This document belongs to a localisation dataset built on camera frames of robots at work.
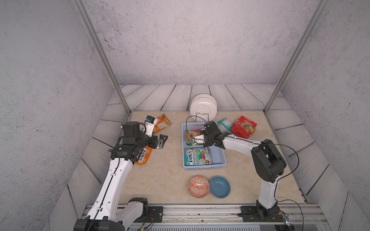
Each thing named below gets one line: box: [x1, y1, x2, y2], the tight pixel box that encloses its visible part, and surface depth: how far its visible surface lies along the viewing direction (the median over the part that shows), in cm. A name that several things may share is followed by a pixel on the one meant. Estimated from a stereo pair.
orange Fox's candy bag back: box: [153, 113, 172, 135], surface depth 113 cm
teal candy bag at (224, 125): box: [216, 117, 234, 134], surface depth 111 cm
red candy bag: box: [230, 115, 258, 140], surface depth 106 cm
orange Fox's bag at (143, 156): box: [134, 146, 153, 166], surface depth 95 cm
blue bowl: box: [209, 176, 231, 199], surface depth 82 cm
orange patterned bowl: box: [187, 175, 211, 199], surface depth 82 cm
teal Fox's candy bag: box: [185, 147, 213, 167], surface depth 91 cm
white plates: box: [189, 93, 218, 123], surface depth 106 cm
